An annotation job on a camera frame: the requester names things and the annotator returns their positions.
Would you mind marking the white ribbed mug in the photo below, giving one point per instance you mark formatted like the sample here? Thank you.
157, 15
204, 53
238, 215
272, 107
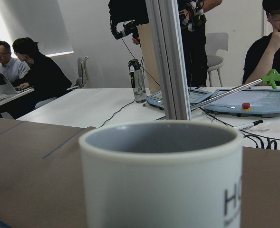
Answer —
162, 174

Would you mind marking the clear water bottle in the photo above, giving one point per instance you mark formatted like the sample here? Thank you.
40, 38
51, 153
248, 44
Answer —
137, 81

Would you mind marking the grey office chair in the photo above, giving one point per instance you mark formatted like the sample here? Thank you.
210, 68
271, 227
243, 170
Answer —
83, 80

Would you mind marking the beige board panel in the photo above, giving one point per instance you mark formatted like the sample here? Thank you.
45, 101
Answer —
147, 47

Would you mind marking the seated person in black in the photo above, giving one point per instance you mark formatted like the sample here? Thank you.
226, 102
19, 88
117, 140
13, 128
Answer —
48, 80

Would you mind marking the black marker pen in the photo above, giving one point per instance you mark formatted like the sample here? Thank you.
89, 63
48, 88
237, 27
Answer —
248, 125

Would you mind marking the white stool chair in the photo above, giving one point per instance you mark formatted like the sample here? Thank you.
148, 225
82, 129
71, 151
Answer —
214, 42

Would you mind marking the standing person in black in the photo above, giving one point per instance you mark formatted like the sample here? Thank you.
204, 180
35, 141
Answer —
193, 33

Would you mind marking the brown paper table mat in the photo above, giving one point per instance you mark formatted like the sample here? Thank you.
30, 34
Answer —
41, 181

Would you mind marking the man in white shirt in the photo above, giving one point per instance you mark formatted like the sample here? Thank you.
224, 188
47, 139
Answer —
12, 68

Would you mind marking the silver laptop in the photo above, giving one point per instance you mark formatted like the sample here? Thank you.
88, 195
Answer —
4, 85

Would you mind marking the aluminium frame post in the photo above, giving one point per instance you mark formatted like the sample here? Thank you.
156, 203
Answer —
167, 40

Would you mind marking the seated person with lanyard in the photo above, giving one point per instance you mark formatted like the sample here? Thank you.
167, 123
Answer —
264, 53

